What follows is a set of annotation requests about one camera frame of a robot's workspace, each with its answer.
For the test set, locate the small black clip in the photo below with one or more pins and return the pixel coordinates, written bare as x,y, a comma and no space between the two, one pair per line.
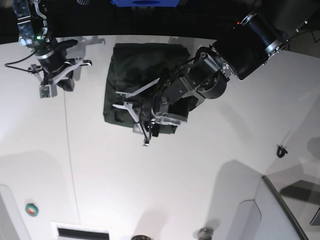
281,151

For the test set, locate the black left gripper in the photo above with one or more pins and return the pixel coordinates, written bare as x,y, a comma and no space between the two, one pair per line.
166,108

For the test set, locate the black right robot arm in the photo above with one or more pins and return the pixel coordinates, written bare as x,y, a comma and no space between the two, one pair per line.
33,27

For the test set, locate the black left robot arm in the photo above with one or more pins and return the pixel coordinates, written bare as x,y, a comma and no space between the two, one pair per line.
259,35

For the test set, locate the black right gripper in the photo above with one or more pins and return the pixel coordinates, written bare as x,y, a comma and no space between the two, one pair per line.
55,70

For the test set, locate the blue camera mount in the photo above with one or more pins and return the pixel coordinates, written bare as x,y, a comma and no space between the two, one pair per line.
145,3

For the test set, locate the green red tape roll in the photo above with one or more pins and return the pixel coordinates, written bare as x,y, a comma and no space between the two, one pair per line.
31,209

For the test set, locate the round metal knob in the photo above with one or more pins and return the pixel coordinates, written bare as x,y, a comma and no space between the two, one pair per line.
205,233

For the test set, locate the dark green t-shirt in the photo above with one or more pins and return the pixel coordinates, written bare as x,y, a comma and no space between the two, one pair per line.
133,65

